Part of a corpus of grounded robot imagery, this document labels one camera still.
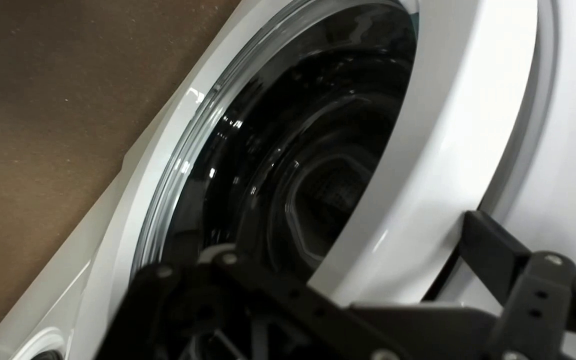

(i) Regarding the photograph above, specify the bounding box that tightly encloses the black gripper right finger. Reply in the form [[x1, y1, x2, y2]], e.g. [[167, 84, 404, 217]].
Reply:
[[460, 209, 576, 360]]

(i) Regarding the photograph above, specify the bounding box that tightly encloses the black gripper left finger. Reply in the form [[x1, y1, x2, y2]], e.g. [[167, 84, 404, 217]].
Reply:
[[94, 263, 196, 360]]

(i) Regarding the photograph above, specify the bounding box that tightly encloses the washer round door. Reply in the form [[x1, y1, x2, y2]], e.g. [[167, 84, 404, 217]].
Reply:
[[125, 0, 538, 303]]

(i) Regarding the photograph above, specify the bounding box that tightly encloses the middle white washing machine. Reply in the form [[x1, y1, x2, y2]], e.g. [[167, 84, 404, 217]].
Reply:
[[0, 0, 576, 360]]

